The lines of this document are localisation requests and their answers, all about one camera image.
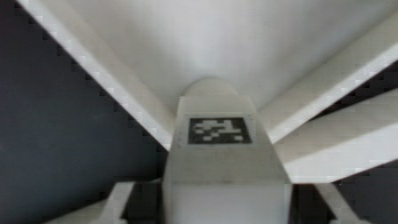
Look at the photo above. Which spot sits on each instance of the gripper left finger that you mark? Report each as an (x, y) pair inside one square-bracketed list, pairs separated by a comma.
[(130, 207)]

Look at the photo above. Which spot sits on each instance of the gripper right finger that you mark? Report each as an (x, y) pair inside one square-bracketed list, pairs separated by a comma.
[(321, 206)]

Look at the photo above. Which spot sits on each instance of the white table leg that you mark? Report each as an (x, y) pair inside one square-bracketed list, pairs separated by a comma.
[(226, 185)]

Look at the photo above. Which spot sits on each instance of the white front fence rail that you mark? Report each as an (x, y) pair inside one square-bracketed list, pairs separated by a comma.
[(345, 142)]

